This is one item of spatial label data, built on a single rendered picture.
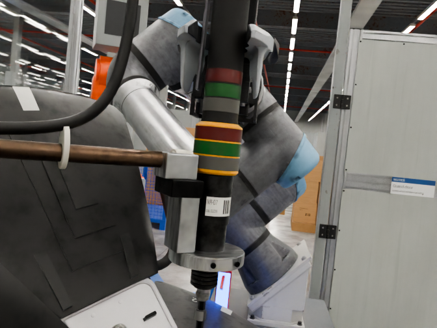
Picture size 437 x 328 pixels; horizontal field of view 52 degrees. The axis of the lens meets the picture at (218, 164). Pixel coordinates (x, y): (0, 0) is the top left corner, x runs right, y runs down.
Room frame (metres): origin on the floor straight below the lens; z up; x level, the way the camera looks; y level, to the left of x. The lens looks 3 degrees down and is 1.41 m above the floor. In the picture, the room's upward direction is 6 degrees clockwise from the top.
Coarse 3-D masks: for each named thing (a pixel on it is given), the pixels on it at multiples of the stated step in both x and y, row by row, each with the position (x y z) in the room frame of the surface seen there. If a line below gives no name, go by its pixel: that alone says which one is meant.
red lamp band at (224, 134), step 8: (200, 128) 0.40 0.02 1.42; (208, 128) 0.39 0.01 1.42; (216, 128) 0.39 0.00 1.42; (224, 128) 0.39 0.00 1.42; (232, 128) 0.39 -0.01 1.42; (200, 136) 0.40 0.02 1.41; (208, 136) 0.39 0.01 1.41; (216, 136) 0.39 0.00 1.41; (224, 136) 0.39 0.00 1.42; (232, 136) 0.40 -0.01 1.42; (240, 136) 0.40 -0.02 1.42
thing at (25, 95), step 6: (18, 90) 0.44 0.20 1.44; (24, 90) 0.45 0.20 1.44; (30, 90) 0.45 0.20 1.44; (18, 96) 0.44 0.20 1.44; (24, 96) 0.44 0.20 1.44; (30, 96) 0.45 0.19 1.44; (24, 102) 0.44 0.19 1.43; (30, 102) 0.44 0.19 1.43; (24, 108) 0.43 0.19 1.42; (30, 108) 0.44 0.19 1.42; (36, 108) 0.44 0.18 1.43
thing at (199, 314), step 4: (200, 304) 0.41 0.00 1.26; (204, 304) 0.41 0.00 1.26; (196, 308) 0.41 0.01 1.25; (200, 308) 0.41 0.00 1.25; (204, 308) 0.41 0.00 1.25; (196, 312) 0.41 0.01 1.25; (200, 312) 0.41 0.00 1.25; (204, 312) 0.41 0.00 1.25; (196, 316) 0.41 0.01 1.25; (200, 316) 0.41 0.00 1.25; (204, 316) 0.41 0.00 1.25; (196, 320) 0.41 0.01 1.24; (200, 320) 0.41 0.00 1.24; (204, 320) 0.41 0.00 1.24; (196, 324) 0.41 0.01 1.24; (200, 324) 0.41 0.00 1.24
